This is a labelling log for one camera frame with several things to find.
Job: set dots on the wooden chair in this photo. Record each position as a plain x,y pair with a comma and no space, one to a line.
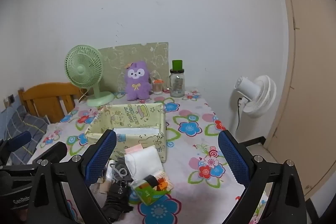
50,92

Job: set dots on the toothpick jar with orange lid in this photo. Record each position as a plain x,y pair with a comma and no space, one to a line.
157,87

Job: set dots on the white standing fan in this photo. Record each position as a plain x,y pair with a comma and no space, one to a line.
258,98

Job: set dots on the grey plaid blanket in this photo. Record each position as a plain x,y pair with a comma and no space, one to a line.
29,124

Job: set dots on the green tissue packet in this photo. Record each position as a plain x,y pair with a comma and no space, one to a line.
147,191

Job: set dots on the yellow cartoon print box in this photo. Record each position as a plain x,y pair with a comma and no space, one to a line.
139,111

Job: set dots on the green cartoon print board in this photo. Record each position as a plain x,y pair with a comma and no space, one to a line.
147,56

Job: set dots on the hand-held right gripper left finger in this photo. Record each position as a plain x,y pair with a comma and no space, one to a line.
101,158

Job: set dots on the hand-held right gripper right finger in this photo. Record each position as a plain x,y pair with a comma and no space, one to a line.
233,158

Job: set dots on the pink packet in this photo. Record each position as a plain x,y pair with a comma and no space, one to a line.
134,149

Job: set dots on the green desk fan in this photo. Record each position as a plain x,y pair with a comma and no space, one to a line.
82,69

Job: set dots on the black cloth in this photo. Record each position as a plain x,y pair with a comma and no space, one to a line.
118,197

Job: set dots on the glass jar with green lid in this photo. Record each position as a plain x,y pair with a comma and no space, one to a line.
177,82

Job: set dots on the white wrapped tissue pack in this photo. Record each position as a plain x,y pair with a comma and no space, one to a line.
136,131

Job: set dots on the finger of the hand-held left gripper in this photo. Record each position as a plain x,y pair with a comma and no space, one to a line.
18,141
52,151

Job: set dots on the wall socket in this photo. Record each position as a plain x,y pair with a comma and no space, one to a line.
11,98

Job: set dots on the white soft cloth pack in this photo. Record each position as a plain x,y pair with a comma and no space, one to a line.
144,161

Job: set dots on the floral tablecloth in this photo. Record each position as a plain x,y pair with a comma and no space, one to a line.
189,150

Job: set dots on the purple plush toy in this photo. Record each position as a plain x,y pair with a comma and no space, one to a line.
137,85

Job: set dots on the grey sock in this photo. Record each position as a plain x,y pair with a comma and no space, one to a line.
122,170

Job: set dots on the beige door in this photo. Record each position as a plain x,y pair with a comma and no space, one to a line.
309,82

